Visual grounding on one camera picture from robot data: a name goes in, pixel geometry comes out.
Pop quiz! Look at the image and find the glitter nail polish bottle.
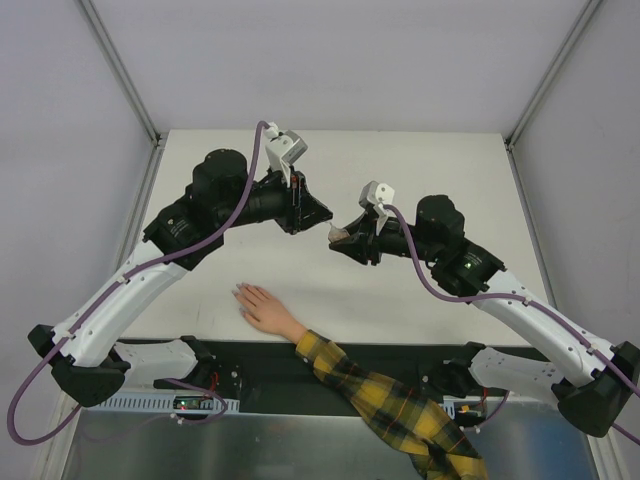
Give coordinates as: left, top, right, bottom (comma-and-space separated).
328, 227, 350, 244

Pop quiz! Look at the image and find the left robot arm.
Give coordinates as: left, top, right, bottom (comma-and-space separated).
28, 143, 333, 407

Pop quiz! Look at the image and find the yellow plaid sleeve forearm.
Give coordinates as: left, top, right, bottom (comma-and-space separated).
296, 330, 488, 479

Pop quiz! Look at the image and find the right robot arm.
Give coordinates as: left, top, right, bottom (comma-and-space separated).
329, 195, 639, 438

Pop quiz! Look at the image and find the mannequin hand with painted nails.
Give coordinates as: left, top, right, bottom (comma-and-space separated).
233, 283, 307, 344

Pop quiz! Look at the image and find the green circuit board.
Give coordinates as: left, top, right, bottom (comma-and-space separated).
173, 396, 214, 411

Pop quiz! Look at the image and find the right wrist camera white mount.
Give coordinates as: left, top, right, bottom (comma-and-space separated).
358, 181, 395, 235

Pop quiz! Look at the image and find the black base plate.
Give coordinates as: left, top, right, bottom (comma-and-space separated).
127, 338, 549, 416

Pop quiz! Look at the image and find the left aluminium frame post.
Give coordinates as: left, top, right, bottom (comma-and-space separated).
75, 0, 161, 145

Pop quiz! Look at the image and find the aluminium frame post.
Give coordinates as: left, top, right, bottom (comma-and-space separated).
75, 0, 161, 145
504, 0, 605, 152

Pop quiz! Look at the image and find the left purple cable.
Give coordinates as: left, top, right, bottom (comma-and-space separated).
7, 119, 274, 445

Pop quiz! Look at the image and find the right aluminium frame post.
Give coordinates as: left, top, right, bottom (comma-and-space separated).
504, 0, 605, 152

